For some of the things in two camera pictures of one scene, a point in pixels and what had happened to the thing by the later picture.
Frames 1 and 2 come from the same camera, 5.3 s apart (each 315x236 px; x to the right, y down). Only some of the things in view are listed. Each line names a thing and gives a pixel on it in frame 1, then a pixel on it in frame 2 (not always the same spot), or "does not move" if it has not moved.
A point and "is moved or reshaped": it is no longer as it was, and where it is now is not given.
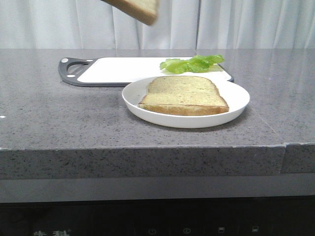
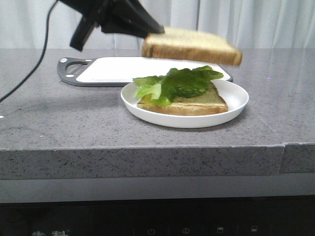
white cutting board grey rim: x=123 y=72 does not move
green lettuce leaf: x=197 y=64 -> x=176 y=83
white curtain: x=95 y=24 does not move
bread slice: x=146 y=12 is moved or reshaped
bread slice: x=183 y=95 does not move
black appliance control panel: x=269 y=216 does not move
